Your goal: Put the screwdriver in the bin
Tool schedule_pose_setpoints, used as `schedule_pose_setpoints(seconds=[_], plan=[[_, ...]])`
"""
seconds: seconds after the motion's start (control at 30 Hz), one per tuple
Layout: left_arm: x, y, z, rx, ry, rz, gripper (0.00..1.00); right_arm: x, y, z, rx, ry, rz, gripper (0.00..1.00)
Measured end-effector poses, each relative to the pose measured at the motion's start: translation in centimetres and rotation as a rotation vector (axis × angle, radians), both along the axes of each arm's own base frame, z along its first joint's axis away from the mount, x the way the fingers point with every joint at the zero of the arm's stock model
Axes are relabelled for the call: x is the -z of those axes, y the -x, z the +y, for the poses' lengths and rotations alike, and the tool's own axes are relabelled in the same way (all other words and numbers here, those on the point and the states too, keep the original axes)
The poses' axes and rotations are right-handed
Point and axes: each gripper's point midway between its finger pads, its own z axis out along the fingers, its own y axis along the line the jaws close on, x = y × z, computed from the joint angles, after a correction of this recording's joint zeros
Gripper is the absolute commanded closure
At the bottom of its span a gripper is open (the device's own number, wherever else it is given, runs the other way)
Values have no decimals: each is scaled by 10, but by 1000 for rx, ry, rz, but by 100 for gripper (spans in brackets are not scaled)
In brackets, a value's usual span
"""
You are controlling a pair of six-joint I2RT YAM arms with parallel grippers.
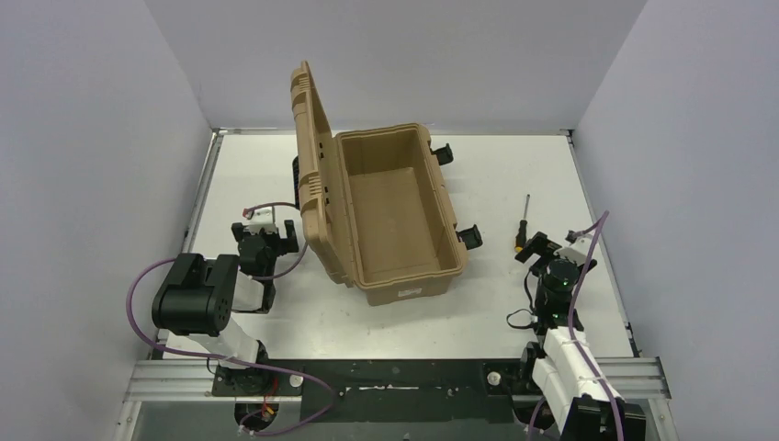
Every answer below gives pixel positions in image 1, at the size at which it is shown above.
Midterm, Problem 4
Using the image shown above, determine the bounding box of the black and yellow screwdriver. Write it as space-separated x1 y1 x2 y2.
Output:
514 194 531 253

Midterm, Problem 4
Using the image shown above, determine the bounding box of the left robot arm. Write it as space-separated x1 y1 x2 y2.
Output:
152 220 299 395

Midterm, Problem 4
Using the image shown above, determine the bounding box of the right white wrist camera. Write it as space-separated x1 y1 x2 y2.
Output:
553 231 593 266

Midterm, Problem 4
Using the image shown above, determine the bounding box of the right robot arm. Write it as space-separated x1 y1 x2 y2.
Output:
515 232 647 440

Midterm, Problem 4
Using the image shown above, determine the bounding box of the purple cable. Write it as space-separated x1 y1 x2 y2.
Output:
526 210 628 441
125 201 337 438

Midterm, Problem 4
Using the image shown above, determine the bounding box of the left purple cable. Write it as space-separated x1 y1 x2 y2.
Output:
125 201 337 438

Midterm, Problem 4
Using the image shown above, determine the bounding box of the tan plastic tool bin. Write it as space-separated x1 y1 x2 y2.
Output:
290 62 482 306

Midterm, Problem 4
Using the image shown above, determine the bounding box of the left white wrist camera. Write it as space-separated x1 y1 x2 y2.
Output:
243 207 278 235

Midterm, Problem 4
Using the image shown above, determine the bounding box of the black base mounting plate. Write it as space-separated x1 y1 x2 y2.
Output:
211 358 541 424

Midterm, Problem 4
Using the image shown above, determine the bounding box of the aluminium frame rail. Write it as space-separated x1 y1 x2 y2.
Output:
123 357 672 403

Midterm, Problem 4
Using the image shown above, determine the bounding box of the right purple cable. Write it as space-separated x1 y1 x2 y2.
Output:
526 210 628 441

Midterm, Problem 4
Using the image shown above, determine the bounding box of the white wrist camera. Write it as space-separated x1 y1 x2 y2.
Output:
553 231 593 266
243 207 278 235

